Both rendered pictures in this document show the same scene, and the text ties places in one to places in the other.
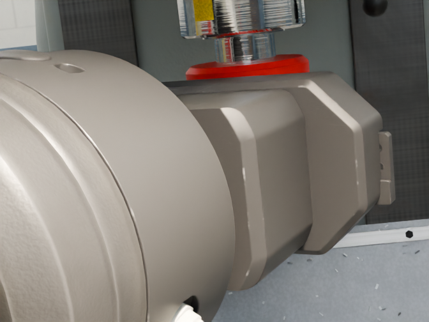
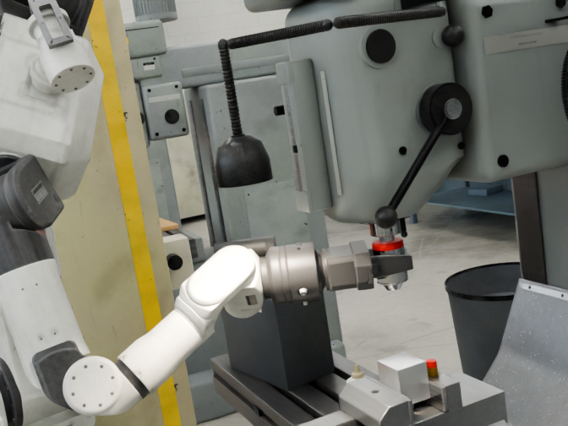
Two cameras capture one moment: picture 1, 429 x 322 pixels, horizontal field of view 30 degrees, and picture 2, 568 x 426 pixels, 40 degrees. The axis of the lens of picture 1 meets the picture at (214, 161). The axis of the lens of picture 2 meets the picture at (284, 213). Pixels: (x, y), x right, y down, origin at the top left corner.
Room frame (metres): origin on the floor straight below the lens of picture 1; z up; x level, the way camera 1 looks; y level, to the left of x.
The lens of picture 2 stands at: (-0.32, -0.98, 1.53)
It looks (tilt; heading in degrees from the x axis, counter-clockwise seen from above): 9 degrees down; 64
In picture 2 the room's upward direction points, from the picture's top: 9 degrees counter-clockwise
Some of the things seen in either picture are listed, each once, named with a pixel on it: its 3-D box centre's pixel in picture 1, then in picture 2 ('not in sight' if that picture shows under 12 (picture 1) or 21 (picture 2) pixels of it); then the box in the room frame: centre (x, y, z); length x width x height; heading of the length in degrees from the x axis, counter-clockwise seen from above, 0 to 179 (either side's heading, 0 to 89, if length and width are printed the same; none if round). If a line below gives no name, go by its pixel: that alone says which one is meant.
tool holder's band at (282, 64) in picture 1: (247, 73); (387, 243); (0.31, -0.02, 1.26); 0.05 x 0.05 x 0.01
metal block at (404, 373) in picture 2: not in sight; (403, 379); (0.31, -0.01, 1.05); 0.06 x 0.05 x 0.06; 88
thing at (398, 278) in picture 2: not in sight; (390, 264); (0.31, -0.02, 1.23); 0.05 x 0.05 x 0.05
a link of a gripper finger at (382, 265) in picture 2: not in sight; (391, 265); (0.29, -0.04, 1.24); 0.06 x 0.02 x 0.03; 152
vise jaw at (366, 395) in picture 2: not in sight; (374, 404); (0.25, -0.01, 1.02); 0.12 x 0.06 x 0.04; 88
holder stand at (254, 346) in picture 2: not in sight; (273, 324); (0.31, 0.46, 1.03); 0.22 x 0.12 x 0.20; 98
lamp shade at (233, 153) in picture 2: not in sight; (241, 158); (0.08, -0.05, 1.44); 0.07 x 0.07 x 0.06
